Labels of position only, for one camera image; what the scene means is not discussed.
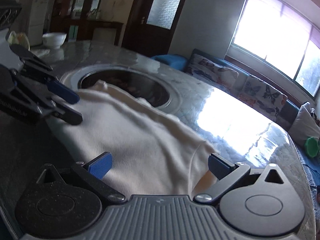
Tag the grey pillow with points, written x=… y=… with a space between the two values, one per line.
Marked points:
x=303 y=122

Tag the dark wooden door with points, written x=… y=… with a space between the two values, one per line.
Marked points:
x=160 y=30

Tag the crumpled plastic bag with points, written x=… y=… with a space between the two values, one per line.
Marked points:
x=18 y=40

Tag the purple roller blind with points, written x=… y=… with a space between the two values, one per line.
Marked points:
x=297 y=12

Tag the green plastic bowl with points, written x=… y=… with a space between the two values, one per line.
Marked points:
x=312 y=147

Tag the cream knit garment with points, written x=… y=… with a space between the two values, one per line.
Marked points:
x=140 y=142

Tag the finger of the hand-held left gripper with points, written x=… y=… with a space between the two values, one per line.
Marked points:
x=67 y=115
x=63 y=92

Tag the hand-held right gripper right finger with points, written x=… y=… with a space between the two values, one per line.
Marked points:
x=220 y=167

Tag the white cloth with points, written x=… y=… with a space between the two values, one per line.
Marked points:
x=40 y=52

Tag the white refrigerator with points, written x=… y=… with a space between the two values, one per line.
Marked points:
x=38 y=20

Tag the blue sofa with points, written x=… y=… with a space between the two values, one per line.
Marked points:
x=172 y=61

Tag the window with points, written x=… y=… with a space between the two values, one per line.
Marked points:
x=270 y=30

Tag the round black induction cooker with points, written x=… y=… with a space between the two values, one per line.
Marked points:
x=150 y=87

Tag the butterfly print cushion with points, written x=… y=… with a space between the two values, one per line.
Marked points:
x=265 y=97
x=212 y=71

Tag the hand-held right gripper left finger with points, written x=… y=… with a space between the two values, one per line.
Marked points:
x=100 y=167

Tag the dark wooden display cabinet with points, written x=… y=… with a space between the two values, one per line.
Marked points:
x=75 y=5

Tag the dark wooden side table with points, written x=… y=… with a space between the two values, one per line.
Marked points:
x=105 y=30

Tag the white bowl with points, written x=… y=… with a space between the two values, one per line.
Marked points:
x=55 y=40

